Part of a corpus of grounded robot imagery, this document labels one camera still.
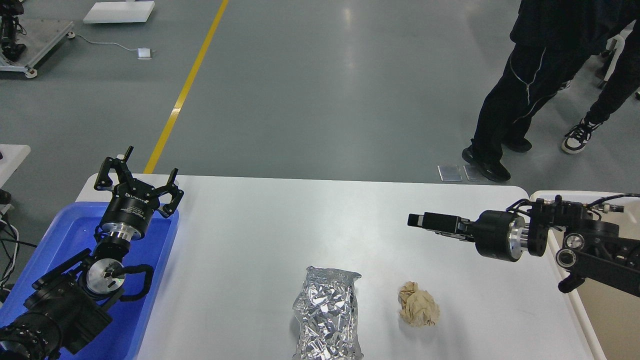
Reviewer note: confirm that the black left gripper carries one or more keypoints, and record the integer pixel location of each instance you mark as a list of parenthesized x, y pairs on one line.
[(129, 206)]

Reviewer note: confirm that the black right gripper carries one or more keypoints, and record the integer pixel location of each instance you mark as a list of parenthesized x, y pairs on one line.
[(496, 233)]

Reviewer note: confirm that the silver foil bag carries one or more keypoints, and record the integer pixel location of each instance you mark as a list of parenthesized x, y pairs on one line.
[(327, 313)]

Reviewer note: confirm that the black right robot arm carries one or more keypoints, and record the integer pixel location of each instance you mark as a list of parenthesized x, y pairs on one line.
[(591, 248)]

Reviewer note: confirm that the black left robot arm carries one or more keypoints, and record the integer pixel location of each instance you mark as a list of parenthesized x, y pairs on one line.
[(69, 306)]

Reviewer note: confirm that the left metal floor plate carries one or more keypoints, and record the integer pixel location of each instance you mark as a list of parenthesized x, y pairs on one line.
[(449, 173)]

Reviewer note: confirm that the metal floor plate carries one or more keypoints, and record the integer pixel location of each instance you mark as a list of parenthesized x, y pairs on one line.
[(474, 174), (449, 173)]

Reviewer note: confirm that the right metal floor plate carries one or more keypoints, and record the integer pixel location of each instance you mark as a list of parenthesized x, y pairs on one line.
[(474, 174)]

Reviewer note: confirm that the blue plastic bin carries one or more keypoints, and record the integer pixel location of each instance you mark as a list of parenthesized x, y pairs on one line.
[(71, 231)]

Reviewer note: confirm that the crumpled brown paper ball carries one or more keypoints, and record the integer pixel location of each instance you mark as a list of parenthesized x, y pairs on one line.
[(418, 307)]

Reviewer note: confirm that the white side table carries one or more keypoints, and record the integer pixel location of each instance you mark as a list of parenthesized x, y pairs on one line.
[(12, 157)]

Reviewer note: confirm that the white floor socket box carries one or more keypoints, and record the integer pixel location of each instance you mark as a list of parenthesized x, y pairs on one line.
[(144, 53)]

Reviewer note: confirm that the white flat board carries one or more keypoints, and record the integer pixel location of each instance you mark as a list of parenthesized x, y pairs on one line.
[(119, 12)]

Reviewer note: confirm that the grey wheeled platform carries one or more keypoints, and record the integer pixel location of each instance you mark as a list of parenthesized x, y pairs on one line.
[(23, 47)]

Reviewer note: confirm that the person in black clothes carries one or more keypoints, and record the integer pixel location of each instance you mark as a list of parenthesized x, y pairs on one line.
[(552, 38)]

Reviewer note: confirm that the person with white sneakers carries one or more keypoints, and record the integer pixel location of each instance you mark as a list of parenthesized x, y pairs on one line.
[(624, 80)]

